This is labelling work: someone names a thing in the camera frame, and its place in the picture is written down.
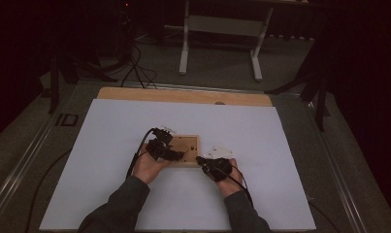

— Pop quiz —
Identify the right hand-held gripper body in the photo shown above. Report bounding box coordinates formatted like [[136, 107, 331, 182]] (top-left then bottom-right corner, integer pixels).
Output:
[[203, 144, 235, 183]]

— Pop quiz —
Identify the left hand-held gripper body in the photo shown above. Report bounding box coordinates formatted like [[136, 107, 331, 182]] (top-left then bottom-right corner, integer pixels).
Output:
[[146, 124, 178, 162]]

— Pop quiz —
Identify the wooden picture frame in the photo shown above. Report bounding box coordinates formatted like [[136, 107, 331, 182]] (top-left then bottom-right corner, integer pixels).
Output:
[[165, 134, 202, 169]]

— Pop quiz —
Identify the person's right hand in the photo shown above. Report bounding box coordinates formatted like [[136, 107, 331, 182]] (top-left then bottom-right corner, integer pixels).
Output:
[[215, 157, 244, 199]]

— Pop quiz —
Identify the person's left hand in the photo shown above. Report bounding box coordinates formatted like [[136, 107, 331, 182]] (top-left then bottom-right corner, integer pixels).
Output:
[[131, 143, 172, 185]]

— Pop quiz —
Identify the white table cover sheet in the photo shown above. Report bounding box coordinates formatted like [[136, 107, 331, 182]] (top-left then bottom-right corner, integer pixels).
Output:
[[39, 97, 317, 232]]

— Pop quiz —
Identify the wooden table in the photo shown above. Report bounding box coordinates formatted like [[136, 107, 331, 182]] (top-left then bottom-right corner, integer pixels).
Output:
[[96, 85, 275, 108]]

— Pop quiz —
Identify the black floor socket box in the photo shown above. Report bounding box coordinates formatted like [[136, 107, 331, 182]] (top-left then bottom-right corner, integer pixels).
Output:
[[54, 113, 80, 128]]

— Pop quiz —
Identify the dark equipment tower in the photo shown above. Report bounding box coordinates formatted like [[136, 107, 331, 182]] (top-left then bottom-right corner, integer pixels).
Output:
[[116, 0, 137, 64]]

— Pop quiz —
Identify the black metal stand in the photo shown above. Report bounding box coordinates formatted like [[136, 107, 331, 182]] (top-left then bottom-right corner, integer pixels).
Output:
[[47, 48, 119, 116]]

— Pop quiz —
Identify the black tripod stand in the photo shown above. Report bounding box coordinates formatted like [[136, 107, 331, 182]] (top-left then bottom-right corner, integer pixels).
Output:
[[265, 18, 332, 133]]

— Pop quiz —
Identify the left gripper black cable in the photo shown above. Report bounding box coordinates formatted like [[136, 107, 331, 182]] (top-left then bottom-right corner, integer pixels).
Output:
[[125, 127, 157, 180]]

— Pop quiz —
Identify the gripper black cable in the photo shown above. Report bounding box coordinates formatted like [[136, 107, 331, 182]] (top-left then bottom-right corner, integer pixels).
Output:
[[212, 164, 255, 209], [125, 127, 157, 180]]

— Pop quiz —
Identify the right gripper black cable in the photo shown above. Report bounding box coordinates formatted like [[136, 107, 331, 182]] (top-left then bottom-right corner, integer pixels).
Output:
[[212, 164, 255, 209]]

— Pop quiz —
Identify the bundle of black floor cables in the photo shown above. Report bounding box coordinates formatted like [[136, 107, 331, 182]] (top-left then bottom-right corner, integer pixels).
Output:
[[119, 43, 159, 90]]

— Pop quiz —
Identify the metal floor rail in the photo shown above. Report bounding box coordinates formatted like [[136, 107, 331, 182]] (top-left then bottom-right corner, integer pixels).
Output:
[[303, 99, 370, 233], [0, 106, 66, 224]]

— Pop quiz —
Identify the thin black floor cable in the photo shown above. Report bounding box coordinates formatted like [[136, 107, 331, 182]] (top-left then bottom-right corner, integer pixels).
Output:
[[23, 148, 74, 233]]

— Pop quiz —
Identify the white metal desk frame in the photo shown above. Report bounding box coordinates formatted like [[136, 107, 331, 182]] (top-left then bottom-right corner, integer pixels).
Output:
[[178, 0, 310, 83]]

